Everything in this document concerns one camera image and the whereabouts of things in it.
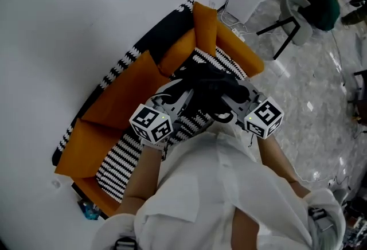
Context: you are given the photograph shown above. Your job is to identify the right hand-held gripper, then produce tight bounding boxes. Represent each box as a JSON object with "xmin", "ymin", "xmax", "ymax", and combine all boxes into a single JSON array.
[{"xmin": 220, "ymin": 84, "xmax": 285, "ymax": 140}]

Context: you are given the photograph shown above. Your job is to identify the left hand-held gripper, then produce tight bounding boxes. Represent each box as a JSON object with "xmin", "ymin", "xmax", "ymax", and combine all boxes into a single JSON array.
[{"xmin": 128, "ymin": 79, "xmax": 196, "ymax": 144}]

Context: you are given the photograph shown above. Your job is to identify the black backpack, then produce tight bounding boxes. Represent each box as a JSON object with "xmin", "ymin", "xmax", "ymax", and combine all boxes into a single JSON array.
[{"xmin": 174, "ymin": 61, "xmax": 251, "ymax": 124}]

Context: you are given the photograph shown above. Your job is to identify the orange sofa seat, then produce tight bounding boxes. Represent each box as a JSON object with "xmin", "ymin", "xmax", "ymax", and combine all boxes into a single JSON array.
[{"xmin": 53, "ymin": 1, "xmax": 265, "ymax": 220}]

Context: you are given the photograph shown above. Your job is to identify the person's right forearm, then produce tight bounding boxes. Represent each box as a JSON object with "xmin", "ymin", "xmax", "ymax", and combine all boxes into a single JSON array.
[{"xmin": 254, "ymin": 131, "xmax": 312, "ymax": 197}]

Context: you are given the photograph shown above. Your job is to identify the person's left forearm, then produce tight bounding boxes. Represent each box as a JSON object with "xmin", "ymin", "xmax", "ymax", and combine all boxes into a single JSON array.
[{"xmin": 116, "ymin": 142, "xmax": 170, "ymax": 217}]

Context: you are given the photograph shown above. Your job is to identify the orange cushion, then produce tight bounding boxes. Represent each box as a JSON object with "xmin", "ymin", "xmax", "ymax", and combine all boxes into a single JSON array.
[
  {"xmin": 54, "ymin": 118, "xmax": 127, "ymax": 179},
  {"xmin": 81, "ymin": 50, "xmax": 173, "ymax": 131},
  {"xmin": 192, "ymin": 1, "xmax": 218, "ymax": 57},
  {"xmin": 157, "ymin": 28, "xmax": 199, "ymax": 77}
]

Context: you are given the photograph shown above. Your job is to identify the black and white striped blanket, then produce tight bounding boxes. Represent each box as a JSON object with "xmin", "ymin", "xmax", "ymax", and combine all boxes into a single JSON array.
[{"xmin": 51, "ymin": 0, "xmax": 248, "ymax": 204}]

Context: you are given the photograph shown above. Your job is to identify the white power strip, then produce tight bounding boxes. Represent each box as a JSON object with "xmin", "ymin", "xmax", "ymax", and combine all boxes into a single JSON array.
[{"xmin": 231, "ymin": 28, "xmax": 247, "ymax": 42}]

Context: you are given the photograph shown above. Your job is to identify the person's white shirt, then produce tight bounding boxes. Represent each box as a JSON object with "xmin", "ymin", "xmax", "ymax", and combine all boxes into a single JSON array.
[{"xmin": 91, "ymin": 122, "xmax": 348, "ymax": 250}]

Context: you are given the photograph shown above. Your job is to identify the black stand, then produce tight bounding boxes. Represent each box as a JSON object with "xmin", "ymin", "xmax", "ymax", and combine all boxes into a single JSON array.
[{"xmin": 347, "ymin": 69, "xmax": 367, "ymax": 118}]

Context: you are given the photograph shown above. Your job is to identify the blue packet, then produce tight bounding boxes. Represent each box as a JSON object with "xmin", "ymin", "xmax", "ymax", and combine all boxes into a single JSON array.
[{"xmin": 76, "ymin": 199, "xmax": 100, "ymax": 220}]

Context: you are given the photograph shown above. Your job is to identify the grey chair with black legs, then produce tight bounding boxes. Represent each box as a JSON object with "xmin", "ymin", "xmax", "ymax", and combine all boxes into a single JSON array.
[{"xmin": 256, "ymin": 0, "xmax": 314, "ymax": 61}]

